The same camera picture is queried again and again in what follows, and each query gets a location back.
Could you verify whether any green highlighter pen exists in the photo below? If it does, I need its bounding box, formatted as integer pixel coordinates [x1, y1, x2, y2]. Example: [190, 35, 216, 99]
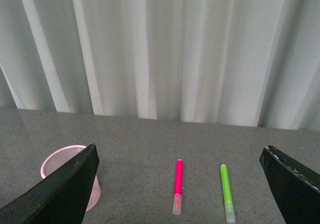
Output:
[220, 164, 236, 224]

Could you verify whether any pink mesh cup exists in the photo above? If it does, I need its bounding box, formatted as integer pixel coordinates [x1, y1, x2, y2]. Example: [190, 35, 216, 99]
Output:
[40, 145, 101, 212]

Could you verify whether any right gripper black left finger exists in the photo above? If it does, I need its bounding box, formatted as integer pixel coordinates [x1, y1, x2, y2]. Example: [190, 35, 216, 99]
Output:
[0, 144, 100, 224]

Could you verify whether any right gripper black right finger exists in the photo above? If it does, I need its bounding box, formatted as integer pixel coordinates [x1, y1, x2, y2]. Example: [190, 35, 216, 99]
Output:
[259, 145, 320, 224]

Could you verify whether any white curtain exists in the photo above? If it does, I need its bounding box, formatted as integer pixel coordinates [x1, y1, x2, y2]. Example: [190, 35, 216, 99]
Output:
[0, 0, 320, 131]

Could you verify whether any pink highlighter pen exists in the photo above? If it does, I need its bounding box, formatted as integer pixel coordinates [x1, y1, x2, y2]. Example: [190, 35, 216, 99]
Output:
[172, 159, 184, 216]

